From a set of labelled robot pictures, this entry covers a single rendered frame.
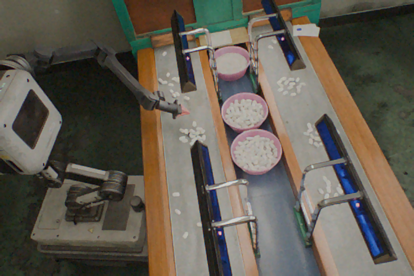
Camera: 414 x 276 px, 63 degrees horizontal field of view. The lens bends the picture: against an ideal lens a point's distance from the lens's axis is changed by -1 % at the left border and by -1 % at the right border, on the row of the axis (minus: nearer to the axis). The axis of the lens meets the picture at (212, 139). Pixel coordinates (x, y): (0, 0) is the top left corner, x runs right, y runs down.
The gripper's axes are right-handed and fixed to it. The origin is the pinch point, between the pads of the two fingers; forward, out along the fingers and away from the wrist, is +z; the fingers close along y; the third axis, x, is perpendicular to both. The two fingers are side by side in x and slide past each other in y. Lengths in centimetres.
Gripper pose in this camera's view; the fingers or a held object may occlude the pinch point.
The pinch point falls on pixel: (188, 113)
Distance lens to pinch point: 197.9
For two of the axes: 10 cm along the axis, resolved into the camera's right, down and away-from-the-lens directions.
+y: -1.8, -7.9, 5.9
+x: -5.3, 5.8, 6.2
